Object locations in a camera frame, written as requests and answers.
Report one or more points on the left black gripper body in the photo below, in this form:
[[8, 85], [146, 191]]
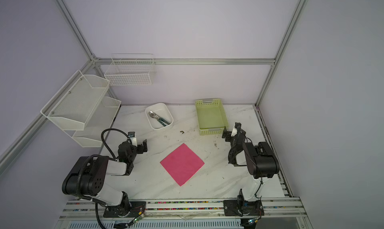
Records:
[[141, 148]]

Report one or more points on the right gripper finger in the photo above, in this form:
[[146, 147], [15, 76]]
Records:
[[237, 126], [226, 135]]

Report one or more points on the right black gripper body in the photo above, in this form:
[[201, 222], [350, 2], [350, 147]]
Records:
[[234, 137]]

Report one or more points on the spoon with teal handle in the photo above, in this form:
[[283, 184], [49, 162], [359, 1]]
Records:
[[155, 116]]

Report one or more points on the fork with teal handle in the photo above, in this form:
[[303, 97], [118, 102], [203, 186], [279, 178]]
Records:
[[162, 120]]

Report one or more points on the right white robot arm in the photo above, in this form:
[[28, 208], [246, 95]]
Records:
[[262, 164]]

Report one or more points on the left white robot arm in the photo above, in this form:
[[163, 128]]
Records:
[[86, 180]]

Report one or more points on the green perforated plastic basket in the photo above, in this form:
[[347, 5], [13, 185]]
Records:
[[211, 116]]

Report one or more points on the white mesh lower shelf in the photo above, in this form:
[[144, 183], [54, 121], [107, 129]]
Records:
[[102, 119]]

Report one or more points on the white plastic tray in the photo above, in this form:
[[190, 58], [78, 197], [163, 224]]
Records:
[[161, 110]]

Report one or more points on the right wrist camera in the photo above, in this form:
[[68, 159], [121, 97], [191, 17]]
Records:
[[234, 132]]

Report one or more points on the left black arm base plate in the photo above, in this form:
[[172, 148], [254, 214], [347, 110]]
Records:
[[132, 210]]

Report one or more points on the white wire wall basket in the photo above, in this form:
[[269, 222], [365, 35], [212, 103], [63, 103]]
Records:
[[131, 70]]

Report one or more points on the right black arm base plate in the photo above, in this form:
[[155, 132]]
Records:
[[243, 208]]

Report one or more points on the aluminium front rail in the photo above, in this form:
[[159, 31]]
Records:
[[190, 209]]

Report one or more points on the aluminium frame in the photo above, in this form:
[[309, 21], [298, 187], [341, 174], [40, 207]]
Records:
[[9, 157]]

